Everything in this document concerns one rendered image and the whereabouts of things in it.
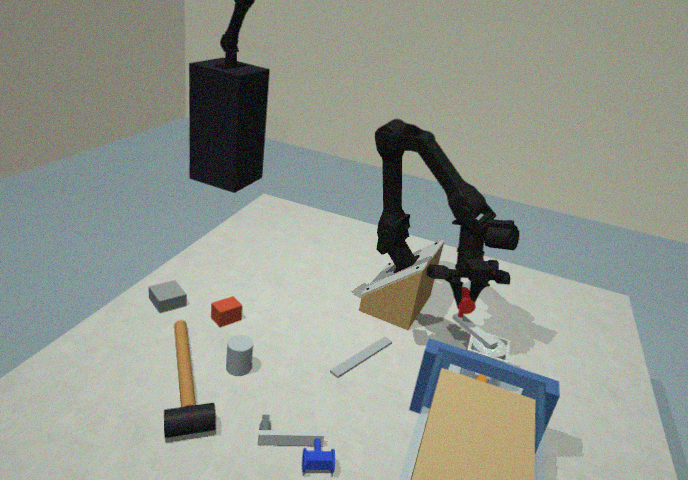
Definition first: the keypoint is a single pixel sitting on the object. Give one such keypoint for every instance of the wooden-handled mallet with black head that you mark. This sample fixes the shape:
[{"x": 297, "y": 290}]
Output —
[{"x": 189, "y": 418}]

